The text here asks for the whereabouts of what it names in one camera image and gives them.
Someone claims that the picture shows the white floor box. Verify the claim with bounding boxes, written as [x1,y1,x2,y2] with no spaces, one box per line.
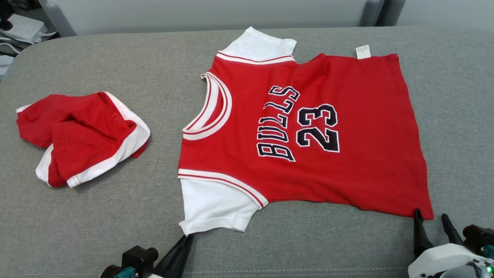
[0,54,16,78]

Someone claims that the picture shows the teal left camera connector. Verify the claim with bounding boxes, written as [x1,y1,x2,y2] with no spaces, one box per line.
[114,266,139,278]

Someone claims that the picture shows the red shorts with white trim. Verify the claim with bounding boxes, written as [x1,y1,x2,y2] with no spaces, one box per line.
[16,92,151,188]

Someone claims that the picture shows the red Bulls 23 jersey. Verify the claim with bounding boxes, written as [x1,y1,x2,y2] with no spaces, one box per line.
[178,26,434,236]

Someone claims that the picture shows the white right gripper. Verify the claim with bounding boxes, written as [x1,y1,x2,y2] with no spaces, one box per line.
[408,208,494,278]

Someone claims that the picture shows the black power cable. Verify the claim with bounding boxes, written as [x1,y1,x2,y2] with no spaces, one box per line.
[0,31,24,58]

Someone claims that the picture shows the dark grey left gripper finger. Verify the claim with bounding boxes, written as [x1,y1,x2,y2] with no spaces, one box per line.
[154,234,195,278]

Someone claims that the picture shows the white power strip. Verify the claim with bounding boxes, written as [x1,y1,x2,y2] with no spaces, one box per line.
[6,14,46,43]

